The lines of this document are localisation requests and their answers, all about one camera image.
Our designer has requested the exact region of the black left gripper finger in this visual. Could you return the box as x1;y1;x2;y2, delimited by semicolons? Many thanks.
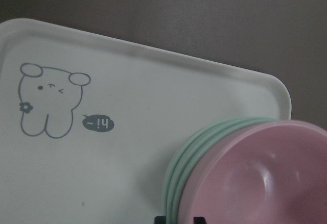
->
154;211;166;224

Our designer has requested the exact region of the cream rabbit tray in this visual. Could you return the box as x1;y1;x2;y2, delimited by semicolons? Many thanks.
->
1;19;291;223

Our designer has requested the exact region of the small pink bowl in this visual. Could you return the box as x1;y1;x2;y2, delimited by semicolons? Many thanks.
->
177;120;326;223

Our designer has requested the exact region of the top green bowl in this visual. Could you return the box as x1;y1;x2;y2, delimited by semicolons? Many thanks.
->
161;117;274;223

